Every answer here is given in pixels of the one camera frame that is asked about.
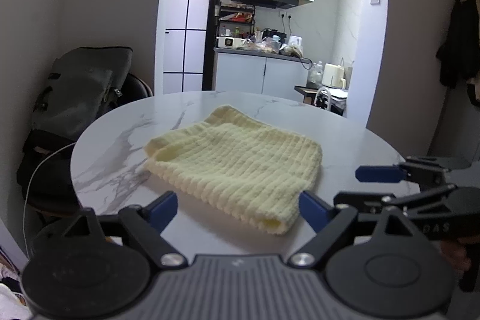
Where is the dark grey backpack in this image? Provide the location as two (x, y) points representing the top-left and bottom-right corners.
(32, 46), (133, 140)

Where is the black spice shelf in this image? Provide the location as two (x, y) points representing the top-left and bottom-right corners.
(216, 4), (256, 38)

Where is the black framed glass door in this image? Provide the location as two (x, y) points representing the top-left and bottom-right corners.
(163, 0), (220, 94)

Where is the black chair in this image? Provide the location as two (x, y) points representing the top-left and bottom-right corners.
(118, 73), (153, 106)

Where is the white metal trolley rack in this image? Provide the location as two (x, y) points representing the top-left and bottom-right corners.
(312, 86), (348, 116)

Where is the white lower kitchen cabinet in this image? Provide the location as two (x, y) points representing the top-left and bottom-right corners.
(213, 48), (312, 101)

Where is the person's left hand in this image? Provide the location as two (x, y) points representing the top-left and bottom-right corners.
(440, 241), (471, 271)

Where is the white charging cable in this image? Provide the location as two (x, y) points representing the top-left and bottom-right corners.
(22, 141), (78, 257)

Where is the hanging black jacket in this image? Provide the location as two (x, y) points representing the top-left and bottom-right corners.
(436, 0), (479, 88)

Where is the pale yellow knit towel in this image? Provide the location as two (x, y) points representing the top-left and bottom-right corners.
(144, 106), (323, 235)

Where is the white toaster appliance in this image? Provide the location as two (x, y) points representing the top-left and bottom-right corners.
(217, 36), (247, 49)

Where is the white electric kettle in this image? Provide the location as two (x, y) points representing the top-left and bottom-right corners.
(288, 35), (303, 48)

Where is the cream air fryer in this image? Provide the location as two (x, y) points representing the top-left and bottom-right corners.
(321, 63), (345, 88)

